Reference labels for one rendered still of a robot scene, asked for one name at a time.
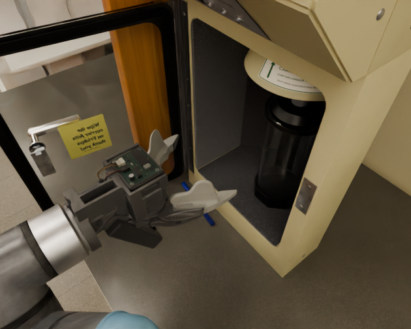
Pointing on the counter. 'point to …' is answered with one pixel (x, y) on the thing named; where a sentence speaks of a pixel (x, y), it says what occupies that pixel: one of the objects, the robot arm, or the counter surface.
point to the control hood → (325, 31)
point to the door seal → (75, 36)
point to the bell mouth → (279, 79)
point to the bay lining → (223, 95)
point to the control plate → (233, 7)
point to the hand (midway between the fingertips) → (205, 164)
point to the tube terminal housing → (356, 118)
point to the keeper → (305, 196)
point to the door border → (79, 38)
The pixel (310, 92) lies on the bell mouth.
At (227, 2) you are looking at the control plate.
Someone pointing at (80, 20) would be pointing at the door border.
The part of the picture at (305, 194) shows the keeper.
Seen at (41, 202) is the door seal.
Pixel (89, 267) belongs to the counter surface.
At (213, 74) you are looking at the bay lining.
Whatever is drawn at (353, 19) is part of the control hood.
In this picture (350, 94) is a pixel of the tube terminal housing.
